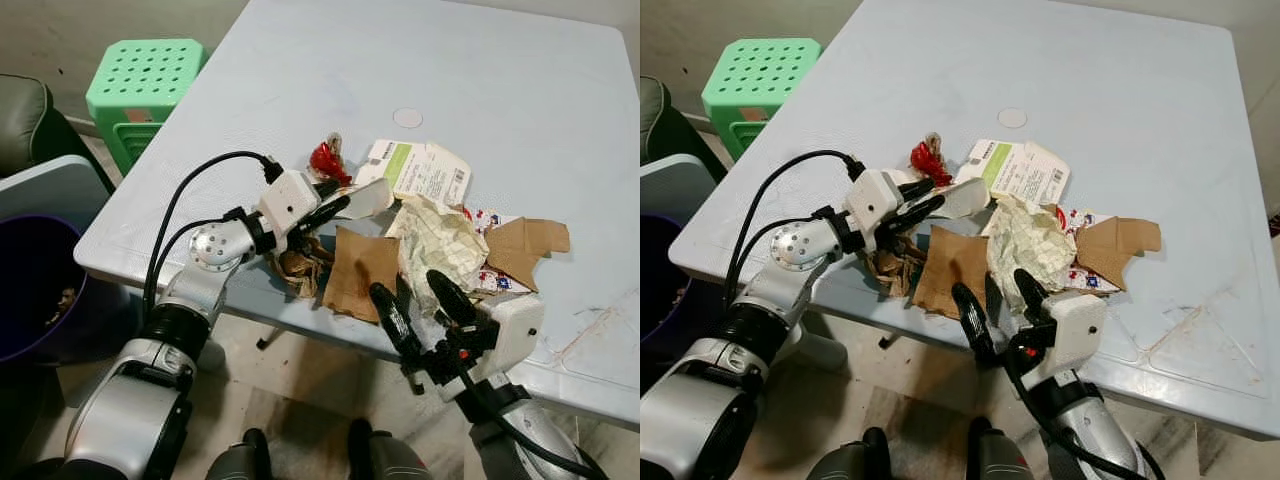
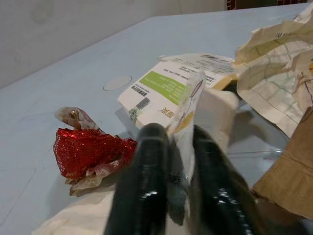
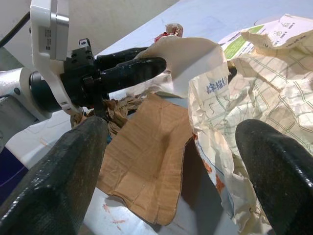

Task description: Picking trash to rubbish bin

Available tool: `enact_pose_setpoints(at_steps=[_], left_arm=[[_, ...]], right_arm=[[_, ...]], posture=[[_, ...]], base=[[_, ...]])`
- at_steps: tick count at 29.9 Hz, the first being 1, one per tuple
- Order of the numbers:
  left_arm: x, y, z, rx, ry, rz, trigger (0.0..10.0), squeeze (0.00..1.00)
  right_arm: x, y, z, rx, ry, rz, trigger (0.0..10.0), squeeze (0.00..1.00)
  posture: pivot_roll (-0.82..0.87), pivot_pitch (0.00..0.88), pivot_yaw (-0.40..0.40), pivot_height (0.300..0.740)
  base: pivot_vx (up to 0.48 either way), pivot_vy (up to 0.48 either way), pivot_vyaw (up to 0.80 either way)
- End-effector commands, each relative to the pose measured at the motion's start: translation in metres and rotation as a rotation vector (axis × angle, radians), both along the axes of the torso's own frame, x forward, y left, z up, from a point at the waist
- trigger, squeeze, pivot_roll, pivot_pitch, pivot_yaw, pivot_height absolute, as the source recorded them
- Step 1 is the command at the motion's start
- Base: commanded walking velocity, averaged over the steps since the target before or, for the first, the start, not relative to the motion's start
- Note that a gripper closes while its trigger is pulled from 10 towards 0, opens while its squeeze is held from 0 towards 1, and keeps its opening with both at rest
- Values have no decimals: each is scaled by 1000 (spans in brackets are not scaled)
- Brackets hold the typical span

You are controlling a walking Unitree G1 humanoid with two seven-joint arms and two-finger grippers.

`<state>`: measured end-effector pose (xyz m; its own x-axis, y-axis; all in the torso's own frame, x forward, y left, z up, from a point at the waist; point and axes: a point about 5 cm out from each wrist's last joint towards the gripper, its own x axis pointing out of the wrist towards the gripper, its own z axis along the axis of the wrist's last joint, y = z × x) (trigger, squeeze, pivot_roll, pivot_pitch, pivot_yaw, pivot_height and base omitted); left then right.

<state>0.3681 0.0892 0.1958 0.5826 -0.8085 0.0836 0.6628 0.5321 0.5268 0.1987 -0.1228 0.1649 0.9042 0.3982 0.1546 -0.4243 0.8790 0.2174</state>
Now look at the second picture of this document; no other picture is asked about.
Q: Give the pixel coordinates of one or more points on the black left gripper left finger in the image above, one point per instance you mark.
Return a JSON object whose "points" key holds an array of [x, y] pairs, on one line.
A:
{"points": [[144, 176]]}

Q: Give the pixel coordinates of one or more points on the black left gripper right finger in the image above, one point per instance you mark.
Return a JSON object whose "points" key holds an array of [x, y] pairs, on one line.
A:
{"points": [[215, 186]]}

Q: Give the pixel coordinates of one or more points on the torn white printed wrapper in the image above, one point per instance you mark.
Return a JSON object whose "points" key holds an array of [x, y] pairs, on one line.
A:
{"points": [[188, 127]]}

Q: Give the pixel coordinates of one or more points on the red sequin mesh wrapper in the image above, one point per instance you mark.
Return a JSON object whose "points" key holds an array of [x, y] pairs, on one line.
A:
{"points": [[83, 154]]}

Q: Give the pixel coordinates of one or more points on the brown paper bag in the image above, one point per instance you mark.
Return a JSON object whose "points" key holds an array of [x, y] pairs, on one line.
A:
{"points": [[288, 176]]}

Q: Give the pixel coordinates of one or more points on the white crumpled tissue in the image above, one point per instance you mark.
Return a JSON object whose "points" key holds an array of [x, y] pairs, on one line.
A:
{"points": [[80, 215]]}

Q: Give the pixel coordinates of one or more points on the white carton with green label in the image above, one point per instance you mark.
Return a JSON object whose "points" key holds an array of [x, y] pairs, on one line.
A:
{"points": [[161, 98]]}

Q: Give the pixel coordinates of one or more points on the crumpled cream printed paper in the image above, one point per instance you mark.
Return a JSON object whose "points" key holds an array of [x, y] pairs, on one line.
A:
{"points": [[274, 73]]}

